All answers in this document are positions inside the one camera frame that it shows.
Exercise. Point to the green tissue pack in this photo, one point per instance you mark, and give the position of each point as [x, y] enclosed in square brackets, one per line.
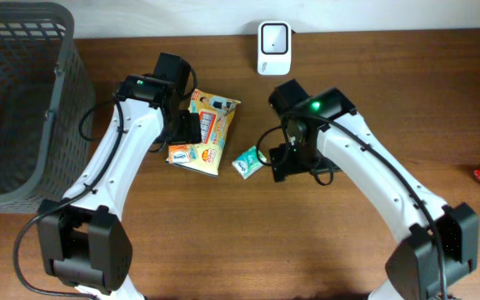
[249, 162]

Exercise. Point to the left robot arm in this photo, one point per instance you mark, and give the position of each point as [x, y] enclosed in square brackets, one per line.
[82, 240]

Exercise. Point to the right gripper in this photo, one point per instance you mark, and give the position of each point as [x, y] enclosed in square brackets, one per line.
[285, 159]

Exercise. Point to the dark grey plastic basket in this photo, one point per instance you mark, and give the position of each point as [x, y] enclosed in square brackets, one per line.
[45, 92]

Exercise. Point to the white barcode scanner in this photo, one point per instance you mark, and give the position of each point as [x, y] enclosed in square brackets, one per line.
[274, 48]

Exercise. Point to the yellow snack bag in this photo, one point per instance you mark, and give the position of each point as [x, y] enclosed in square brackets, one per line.
[216, 114]

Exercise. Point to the orange tissue pack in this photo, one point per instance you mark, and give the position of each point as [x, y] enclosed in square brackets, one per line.
[180, 154]

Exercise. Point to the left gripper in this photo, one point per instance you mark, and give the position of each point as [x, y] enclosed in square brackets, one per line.
[186, 128]

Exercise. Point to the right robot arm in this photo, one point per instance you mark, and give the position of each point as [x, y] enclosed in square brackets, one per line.
[437, 244]

